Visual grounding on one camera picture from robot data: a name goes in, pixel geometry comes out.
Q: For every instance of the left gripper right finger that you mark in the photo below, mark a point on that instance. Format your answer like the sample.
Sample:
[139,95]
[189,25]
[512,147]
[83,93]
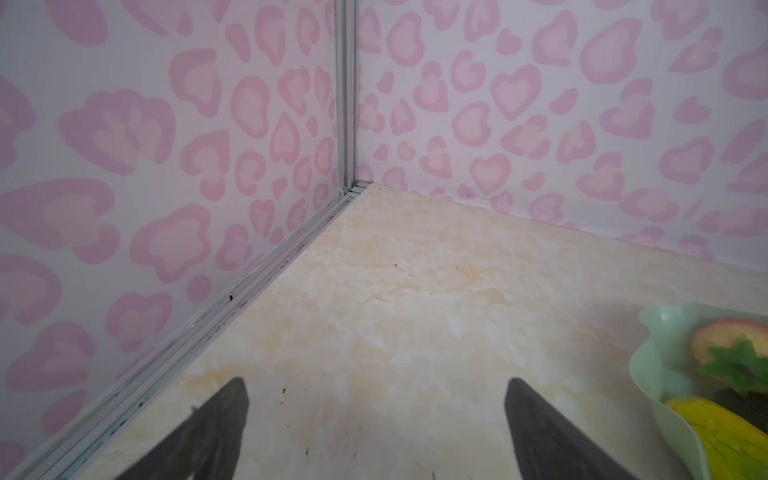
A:
[548,446]

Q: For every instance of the red fake strawberry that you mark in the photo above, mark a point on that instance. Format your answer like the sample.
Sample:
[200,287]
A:
[734,352]

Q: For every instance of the green scalloped fruit bowl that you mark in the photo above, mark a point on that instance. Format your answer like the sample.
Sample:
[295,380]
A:
[663,367]

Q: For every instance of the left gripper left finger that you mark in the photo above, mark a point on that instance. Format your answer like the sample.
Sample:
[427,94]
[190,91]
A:
[205,446]

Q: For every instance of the left corner aluminium post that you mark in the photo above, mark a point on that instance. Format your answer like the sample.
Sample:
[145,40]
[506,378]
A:
[345,24]

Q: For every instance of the dark fake avocado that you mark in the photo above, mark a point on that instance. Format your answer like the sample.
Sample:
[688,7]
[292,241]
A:
[750,406]

